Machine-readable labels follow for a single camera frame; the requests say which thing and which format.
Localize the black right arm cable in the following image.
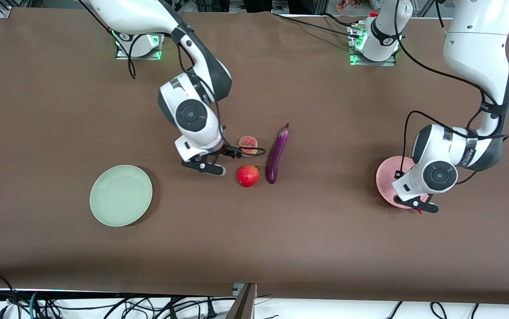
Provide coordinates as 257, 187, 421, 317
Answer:
77, 0, 267, 158

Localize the purple eggplant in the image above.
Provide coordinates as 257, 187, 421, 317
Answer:
266, 123, 290, 184

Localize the pale green round plate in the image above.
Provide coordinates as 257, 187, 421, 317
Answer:
89, 165, 153, 227

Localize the brown slanted beam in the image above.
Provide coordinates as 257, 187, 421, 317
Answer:
225, 284, 257, 319

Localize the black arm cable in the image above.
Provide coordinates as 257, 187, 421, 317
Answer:
77, 0, 267, 158
394, 0, 509, 187

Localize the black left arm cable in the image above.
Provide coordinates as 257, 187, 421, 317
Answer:
394, 0, 509, 187

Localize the black cable on sheet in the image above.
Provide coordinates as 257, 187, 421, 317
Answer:
273, 12, 363, 39

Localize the pink round plate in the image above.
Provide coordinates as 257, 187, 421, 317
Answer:
376, 156, 430, 210

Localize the pink yellow peach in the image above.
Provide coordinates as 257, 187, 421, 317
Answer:
238, 136, 260, 156

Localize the red pomegranate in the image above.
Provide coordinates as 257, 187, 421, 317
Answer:
237, 164, 261, 188

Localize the brown table cover sheet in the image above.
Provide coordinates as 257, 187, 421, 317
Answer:
0, 7, 509, 306

